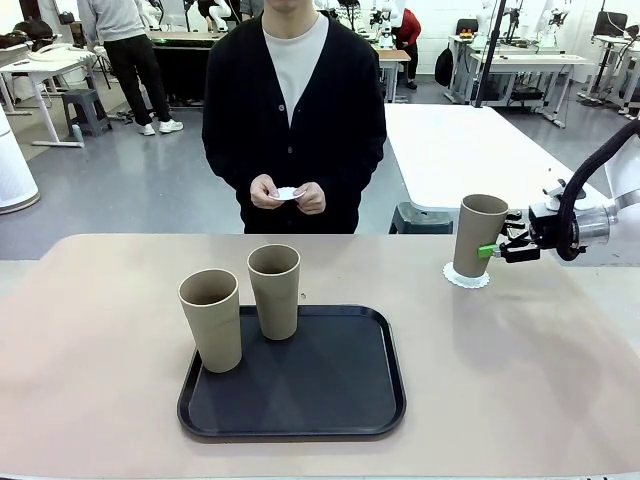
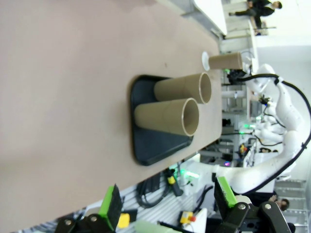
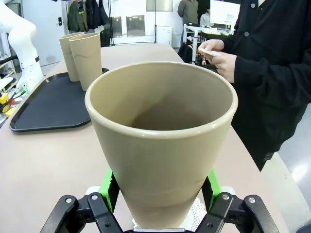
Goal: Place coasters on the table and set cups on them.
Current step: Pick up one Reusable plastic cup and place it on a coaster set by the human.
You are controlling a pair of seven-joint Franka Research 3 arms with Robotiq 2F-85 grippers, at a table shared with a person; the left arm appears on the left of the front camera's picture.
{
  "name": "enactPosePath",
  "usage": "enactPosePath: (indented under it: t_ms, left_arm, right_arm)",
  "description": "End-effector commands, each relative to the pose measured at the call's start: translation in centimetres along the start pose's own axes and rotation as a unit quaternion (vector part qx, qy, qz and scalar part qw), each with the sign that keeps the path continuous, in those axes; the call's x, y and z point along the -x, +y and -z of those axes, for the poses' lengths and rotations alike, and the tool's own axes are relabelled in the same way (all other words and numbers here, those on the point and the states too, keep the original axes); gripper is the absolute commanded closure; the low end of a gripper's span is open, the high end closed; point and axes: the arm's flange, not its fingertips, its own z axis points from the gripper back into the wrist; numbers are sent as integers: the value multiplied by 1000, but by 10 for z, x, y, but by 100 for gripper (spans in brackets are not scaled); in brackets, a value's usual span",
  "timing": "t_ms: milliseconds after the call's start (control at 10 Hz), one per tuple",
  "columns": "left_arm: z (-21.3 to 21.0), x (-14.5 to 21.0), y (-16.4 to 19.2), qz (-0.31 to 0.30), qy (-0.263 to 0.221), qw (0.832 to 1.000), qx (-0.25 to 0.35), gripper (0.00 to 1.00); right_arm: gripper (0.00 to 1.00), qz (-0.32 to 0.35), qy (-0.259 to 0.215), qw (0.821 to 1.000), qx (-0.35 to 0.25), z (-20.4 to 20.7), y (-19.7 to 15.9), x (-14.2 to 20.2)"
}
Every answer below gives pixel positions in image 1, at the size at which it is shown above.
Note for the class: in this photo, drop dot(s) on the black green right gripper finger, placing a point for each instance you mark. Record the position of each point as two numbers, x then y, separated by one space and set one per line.
515 222
520 252

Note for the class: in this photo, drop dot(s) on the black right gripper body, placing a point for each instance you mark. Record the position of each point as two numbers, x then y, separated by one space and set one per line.
542 227

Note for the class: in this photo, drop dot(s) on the tall tan cup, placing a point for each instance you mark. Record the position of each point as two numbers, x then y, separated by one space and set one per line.
212 335
275 310
475 240

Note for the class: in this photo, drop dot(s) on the white scalloped paper coaster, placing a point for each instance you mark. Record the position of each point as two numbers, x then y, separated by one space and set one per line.
467 283
286 194

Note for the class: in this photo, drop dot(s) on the person's left forearm black sleeve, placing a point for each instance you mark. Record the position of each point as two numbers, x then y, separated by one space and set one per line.
360 165

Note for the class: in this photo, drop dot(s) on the person's right forearm black sleeve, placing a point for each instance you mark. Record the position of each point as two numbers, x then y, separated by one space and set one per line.
225 165

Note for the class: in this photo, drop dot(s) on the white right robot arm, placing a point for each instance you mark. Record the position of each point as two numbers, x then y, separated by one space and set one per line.
627 220

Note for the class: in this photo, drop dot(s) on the person's left hand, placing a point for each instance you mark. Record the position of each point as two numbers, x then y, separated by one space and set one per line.
312 200

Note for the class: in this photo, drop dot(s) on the person's right hand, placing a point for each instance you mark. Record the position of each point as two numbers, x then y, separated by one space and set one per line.
262 192

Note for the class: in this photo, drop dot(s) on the large white table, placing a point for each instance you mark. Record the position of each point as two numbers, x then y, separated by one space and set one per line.
450 150

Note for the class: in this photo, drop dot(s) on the black stool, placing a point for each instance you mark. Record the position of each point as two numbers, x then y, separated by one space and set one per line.
417 217

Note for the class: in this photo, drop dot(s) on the white workbench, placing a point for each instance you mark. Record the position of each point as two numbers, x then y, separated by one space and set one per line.
530 59

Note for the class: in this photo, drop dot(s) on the black backpack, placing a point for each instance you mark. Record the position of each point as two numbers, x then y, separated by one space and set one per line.
444 67

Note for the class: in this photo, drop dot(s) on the black pole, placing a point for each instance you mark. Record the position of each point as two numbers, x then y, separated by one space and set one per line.
492 50

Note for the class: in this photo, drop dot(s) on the wooden top desk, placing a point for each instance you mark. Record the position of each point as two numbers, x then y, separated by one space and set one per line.
392 54

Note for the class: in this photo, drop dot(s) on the black monitor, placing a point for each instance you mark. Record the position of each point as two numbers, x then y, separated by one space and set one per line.
610 22

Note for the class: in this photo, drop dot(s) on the person in red top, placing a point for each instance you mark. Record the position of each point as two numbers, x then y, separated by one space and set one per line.
410 27

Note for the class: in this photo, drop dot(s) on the person in black cardigan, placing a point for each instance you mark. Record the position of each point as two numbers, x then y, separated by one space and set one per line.
330 100

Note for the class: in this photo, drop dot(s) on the black plastic tray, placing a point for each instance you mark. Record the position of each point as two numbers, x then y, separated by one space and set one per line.
310 390

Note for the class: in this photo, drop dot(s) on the person in grey hoodie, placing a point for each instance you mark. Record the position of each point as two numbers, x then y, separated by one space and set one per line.
135 65

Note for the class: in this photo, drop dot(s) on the small grey bottle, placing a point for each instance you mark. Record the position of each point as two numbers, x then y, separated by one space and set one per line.
76 134

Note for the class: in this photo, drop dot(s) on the grey plastic stool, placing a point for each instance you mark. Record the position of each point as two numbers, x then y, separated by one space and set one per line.
82 107

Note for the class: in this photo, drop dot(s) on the white cylindrical appliance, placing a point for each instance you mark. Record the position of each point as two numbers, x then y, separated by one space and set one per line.
15 175

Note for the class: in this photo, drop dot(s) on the dark bag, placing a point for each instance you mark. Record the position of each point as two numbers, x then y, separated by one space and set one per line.
32 32

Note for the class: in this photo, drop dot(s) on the white desk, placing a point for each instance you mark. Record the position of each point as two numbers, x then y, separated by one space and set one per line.
15 68

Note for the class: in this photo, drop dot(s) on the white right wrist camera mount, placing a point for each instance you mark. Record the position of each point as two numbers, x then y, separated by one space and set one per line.
552 197

